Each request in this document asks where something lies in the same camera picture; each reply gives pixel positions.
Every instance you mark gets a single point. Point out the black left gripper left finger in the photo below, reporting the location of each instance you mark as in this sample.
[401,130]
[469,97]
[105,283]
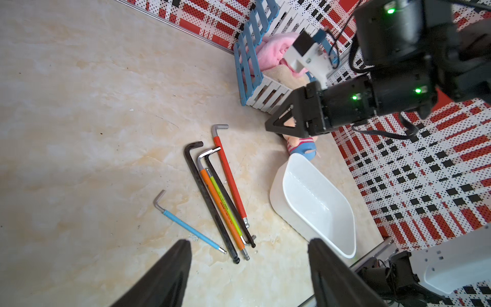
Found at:
[165,283]

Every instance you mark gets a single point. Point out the cream fluffy blanket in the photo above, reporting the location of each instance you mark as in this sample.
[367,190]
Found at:
[285,76]

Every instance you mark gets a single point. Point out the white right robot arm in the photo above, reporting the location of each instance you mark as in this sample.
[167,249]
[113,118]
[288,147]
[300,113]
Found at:
[414,128]

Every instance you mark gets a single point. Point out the green hex key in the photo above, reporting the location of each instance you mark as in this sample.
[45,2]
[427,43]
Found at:
[229,206]

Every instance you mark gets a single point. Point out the pink towel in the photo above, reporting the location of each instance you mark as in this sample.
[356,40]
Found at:
[271,51]

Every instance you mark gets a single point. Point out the long black hex key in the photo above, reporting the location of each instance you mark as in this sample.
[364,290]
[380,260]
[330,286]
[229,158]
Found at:
[208,200]

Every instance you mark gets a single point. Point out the light blue hex key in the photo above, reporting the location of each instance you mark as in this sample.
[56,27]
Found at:
[184,225]

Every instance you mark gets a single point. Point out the blue white toy crib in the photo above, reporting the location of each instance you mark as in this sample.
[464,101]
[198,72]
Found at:
[266,19]

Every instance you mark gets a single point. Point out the white plastic storage tray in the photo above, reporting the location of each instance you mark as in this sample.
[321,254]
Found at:
[313,206]

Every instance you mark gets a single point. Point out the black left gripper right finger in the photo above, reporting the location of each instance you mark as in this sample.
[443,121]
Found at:
[334,284]

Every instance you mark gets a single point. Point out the small plush doll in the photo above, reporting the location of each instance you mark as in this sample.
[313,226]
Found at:
[303,146]

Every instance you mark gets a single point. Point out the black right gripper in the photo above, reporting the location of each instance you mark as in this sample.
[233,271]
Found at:
[350,102]

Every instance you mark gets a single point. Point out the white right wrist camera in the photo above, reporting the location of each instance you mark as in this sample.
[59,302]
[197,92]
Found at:
[315,54]

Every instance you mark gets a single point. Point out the orange hex key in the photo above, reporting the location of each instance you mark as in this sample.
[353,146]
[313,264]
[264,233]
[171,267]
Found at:
[212,187]

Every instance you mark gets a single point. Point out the red hex key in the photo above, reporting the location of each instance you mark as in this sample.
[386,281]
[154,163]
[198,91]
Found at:
[228,172]

